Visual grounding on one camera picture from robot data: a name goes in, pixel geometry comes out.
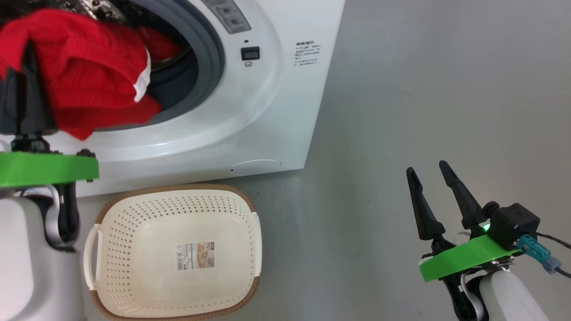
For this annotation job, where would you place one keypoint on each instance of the red knitted garment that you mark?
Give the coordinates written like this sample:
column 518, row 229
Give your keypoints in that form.
column 89, row 76

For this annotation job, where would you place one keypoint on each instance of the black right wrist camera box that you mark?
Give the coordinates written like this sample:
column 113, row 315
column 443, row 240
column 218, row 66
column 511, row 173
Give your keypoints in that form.
column 513, row 223

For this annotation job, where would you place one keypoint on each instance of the cream perforated laundry basket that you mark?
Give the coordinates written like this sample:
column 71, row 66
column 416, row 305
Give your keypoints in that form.
column 147, row 276

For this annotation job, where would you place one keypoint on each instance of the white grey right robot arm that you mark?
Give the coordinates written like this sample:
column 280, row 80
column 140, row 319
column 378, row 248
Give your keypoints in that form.
column 513, row 298

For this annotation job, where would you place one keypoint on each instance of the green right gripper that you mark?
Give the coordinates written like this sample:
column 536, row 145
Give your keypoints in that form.
column 464, row 258

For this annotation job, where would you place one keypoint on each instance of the paper label sticker in basket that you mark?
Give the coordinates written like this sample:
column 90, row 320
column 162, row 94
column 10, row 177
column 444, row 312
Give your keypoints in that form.
column 195, row 256

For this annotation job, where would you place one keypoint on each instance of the white front-load washing machine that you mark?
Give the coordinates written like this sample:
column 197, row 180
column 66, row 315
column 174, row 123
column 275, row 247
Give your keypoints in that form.
column 267, row 111

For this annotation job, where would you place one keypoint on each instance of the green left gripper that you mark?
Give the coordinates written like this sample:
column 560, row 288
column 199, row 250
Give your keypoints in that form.
column 49, row 168

